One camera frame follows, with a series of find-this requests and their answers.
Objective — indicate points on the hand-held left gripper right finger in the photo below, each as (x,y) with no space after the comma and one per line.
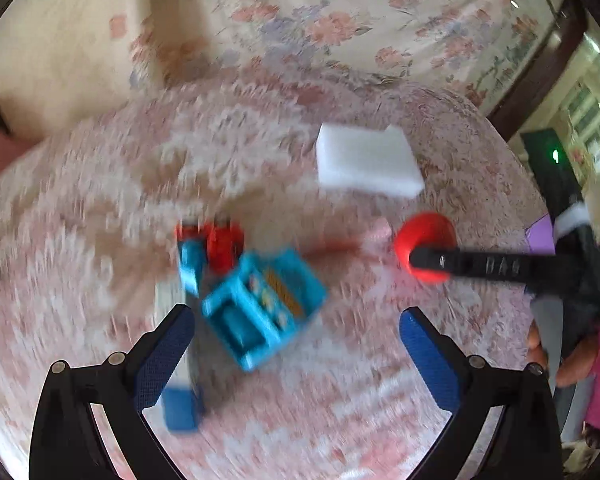
(432,360)

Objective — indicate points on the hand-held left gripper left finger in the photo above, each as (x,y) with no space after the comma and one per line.
(161,362)

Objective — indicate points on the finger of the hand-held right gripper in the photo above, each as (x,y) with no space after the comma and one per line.
(480,264)

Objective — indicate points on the red round toy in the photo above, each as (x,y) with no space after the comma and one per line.
(425,240)

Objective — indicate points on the person's right hand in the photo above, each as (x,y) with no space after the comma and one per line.
(577,357)

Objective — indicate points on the purple sheet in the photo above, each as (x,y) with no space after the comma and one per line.
(540,237)

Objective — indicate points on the white and blue toy stick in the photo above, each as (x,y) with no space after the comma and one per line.
(182,405)

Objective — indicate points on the small blue toy piece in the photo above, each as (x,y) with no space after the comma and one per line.
(190,266)

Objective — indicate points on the red toy car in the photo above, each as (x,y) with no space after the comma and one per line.
(217,242)

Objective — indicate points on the white foam sponge block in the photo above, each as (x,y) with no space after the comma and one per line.
(367,160)

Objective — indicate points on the floral bed sheet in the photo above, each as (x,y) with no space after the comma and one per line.
(330,10)

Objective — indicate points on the dark wooden bed frame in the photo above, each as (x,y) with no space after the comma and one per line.
(545,80)

